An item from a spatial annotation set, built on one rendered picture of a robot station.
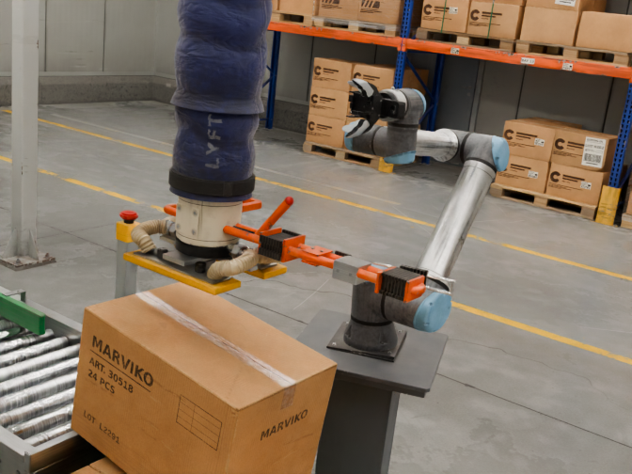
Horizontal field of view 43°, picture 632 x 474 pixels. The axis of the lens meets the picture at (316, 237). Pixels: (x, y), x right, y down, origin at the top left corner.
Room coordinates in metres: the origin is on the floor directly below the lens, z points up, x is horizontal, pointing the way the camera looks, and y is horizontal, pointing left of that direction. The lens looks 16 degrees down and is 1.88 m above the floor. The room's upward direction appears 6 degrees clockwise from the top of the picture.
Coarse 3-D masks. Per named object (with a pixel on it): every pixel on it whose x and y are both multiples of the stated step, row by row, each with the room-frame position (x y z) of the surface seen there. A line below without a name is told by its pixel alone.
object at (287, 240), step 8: (264, 232) 1.94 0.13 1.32; (272, 232) 1.97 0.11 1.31; (280, 232) 1.99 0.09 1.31; (288, 232) 1.99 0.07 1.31; (296, 232) 1.98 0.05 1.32; (264, 240) 1.91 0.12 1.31; (272, 240) 1.90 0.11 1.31; (280, 240) 1.92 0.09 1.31; (288, 240) 1.90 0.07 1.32; (296, 240) 1.93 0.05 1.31; (304, 240) 1.95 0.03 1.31; (264, 248) 1.92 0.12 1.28; (272, 248) 1.91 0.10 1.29; (280, 248) 1.89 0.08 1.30; (272, 256) 1.90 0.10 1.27; (280, 256) 1.89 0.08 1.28; (288, 256) 1.90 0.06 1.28
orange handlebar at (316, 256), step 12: (168, 204) 2.17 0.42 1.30; (252, 204) 2.28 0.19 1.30; (228, 228) 2.01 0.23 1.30; (252, 228) 2.03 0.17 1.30; (252, 240) 1.96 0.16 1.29; (288, 252) 1.89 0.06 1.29; (300, 252) 1.88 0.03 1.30; (312, 252) 1.86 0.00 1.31; (324, 252) 1.87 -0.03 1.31; (312, 264) 1.85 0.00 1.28; (324, 264) 1.83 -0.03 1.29; (360, 276) 1.77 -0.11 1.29; (372, 276) 1.76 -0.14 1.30; (420, 288) 1.71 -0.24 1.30
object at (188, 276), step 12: (132, 252) 2.08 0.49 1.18; (156, 252) 2.09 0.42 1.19; (144, 264) 2.02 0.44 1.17; (156, 264) 2.00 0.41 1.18; (168, 264) 2.00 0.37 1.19; (192, 264) 2.02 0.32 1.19; (204, 264) 1.96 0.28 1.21; (168, 276) 1.96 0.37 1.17; (180, 276) 1.94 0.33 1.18; (192, 276) 1.94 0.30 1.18; (204, 276) 1.93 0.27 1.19; (228, 276) 1.95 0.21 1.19; (204, 288) 1.89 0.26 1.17; (216, 288) 1.88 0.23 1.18; (228, 288) 1.91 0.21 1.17
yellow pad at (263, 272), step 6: (258, 264) 2.08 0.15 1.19; (270, 264) 2.09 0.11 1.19; (276, 264) 2.11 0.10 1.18; (258, 270) 2.05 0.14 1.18; (264, 270) 2.05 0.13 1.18; (270, 270) 2.06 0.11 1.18; (276, 270) 2.07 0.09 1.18; (282, 270) 2.09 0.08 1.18; (258, 276) 2.04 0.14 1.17; (264, 276) 2.03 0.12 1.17; (270, 276) 2.05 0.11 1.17
